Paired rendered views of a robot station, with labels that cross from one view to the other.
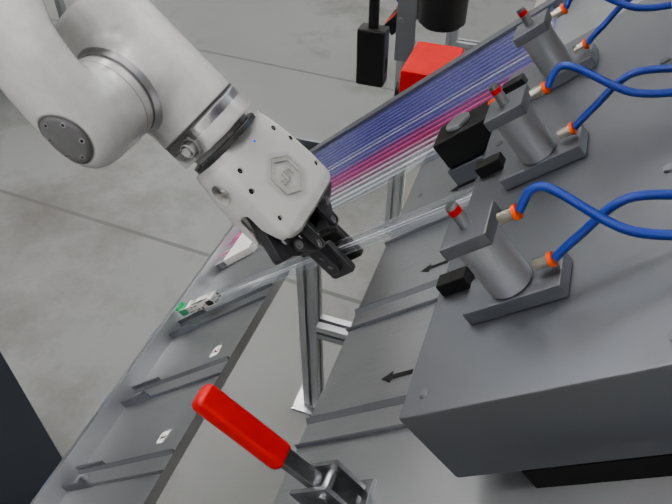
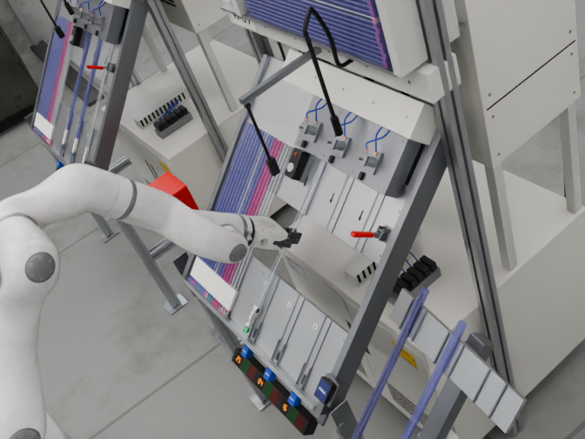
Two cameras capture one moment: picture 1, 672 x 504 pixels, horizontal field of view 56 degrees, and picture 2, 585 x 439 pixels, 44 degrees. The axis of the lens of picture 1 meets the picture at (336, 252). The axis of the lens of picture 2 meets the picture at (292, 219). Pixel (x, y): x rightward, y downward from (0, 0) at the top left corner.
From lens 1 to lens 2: 135 cm
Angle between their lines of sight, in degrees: 31
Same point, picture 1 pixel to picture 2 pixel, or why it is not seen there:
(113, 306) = not seen: outside the picture
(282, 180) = (268, 225)
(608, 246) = (379, 144)
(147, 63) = (225, 221)
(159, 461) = (326, 324)
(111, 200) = not seen: outside the picture
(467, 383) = (386, 178)
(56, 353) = not seen: outside the picture
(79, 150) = (243, 252)
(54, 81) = (231, 236)
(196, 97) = (238, 220)
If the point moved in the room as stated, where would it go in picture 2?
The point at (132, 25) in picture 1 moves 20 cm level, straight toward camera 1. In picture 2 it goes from (212, 216) to (292, 212)
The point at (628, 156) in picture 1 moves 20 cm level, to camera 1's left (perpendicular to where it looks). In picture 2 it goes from (360, 131) to (316, 189)
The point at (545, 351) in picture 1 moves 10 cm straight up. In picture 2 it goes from (391, 162) to (380, 125)
